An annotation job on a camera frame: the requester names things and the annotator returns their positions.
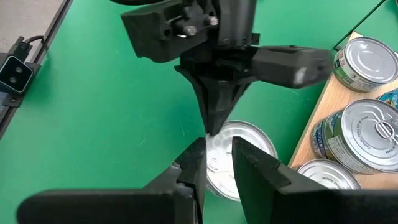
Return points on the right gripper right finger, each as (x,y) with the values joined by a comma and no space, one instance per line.
(295,205)

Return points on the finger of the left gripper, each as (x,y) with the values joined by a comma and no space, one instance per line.
(227,99)
(206,96)

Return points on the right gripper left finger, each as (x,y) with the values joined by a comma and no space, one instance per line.
(124,208)

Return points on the red label tuna can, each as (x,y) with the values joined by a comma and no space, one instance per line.
(326,174)
(248,137)

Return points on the grey-green albacore tuna can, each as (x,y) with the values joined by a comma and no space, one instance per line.
(367,137)

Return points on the blue label tuna can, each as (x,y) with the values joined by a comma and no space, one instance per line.
(388,99)

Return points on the white green label can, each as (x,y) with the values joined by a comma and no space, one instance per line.
(370,59)

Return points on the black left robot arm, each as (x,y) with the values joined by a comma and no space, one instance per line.
(237,21)

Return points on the green table mat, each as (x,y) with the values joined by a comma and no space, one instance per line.
(93,124)

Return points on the wooden shelf black metal frame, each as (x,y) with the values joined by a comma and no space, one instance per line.
(329,102)

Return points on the black metal table frame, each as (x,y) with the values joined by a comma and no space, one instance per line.
(57,23)

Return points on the black table-level camera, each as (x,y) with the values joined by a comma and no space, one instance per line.
(15,74)

